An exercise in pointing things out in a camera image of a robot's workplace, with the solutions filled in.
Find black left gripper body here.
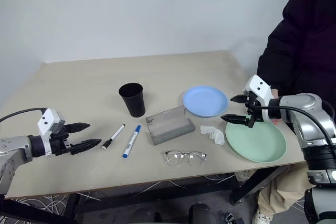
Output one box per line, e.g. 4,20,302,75
48,125,73,156

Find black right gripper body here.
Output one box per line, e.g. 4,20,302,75
243,91,265,129

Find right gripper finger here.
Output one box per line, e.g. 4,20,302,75
230,94,249,104
220,114,250,126

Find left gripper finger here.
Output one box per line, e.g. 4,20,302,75
65,122,91,134
70,138,102,156

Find white tissue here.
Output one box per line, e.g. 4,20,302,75
199,125,226,146

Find light green plate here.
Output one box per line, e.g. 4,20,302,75
225,121,287,163

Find white marker with black cap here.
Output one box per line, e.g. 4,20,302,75
101,124,127,151

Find white marker with blue cap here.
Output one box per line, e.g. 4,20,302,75
121,125,142,159

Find clear frame eyeglasses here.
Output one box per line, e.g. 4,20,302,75
164,150,208,168

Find grey glasses case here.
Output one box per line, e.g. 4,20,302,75
145,105,196,146

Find person's bare hand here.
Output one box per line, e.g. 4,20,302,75
270,88,283,126

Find light blue plate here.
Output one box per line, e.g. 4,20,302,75
182,85,228,119

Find black plastic cup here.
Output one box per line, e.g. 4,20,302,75
118,82,146,118

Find beige trousers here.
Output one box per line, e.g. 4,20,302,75
256,165,317,224

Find person in black jacket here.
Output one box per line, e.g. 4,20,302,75
256,0,336,126

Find small black floor device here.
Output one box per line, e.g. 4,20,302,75
222,211,244,224

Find dark rounded shape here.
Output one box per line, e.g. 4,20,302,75
188,202,218,224

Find white sneaker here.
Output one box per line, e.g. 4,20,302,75
251,207,274,224

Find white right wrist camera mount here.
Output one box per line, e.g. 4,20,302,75
243,74,274,123

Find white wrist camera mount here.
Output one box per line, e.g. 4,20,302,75
243,74,274,123
36,108,66,157

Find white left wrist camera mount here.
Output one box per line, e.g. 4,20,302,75
36,108,66,157

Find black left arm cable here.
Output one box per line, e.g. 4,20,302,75
0,107,47,123

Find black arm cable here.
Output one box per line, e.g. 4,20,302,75
0,107,47,123
252,105,336,146

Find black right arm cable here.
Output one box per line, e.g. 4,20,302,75
252,105,336,146

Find white floor cable tangle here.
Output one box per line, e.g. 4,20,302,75
15,173,237,211

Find black table frame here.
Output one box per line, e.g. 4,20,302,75
0,165,291,224

